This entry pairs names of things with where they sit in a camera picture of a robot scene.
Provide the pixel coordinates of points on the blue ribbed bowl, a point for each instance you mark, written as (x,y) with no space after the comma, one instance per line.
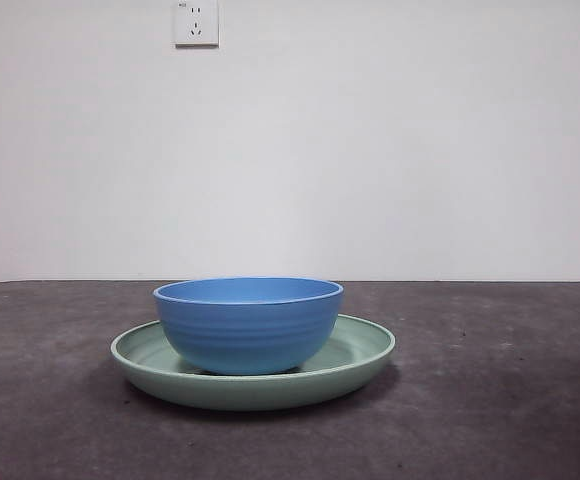
(250,330)

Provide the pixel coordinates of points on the green round plate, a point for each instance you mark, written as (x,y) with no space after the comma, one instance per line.
(250,394)

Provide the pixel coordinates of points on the white wall socket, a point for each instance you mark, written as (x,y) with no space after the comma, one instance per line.
(196,25)

